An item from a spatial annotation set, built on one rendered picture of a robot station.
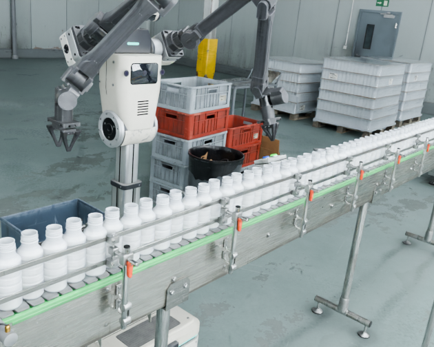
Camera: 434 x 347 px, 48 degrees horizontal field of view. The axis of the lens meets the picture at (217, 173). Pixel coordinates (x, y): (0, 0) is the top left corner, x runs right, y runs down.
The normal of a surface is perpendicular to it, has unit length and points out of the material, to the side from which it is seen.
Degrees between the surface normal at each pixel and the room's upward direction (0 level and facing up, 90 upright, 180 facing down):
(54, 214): 90
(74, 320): 90
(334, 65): 89
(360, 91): 89
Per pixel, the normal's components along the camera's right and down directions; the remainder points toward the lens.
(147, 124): 0.75, 0.28
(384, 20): -0.66, 0.18
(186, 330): 0.47, -0.67
